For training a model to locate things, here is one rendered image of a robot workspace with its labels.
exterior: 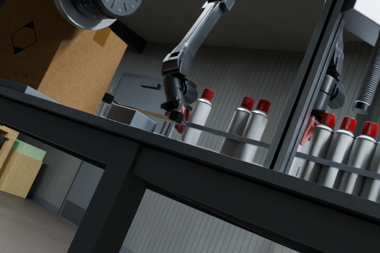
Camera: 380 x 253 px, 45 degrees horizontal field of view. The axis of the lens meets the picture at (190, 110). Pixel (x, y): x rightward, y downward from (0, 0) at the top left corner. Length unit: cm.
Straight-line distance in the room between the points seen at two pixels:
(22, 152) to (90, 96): 549
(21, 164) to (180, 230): 276
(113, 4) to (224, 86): 434
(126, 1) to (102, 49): 30
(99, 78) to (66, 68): 14
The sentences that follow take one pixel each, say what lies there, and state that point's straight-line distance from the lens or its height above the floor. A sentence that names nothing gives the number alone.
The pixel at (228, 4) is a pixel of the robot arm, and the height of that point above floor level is 147.
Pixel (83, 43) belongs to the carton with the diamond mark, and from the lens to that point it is 133.
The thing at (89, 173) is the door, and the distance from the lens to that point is 636.
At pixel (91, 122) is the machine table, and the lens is 96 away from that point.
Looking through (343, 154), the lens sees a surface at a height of 99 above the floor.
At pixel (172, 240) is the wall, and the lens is 508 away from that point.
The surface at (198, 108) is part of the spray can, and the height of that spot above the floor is 101.
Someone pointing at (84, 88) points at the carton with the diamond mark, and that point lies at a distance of 137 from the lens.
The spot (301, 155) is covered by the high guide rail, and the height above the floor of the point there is 95.
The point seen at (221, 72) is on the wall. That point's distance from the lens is 550.
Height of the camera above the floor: 73
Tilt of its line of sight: 11 degrees up
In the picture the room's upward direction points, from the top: 23 degrees clockwise
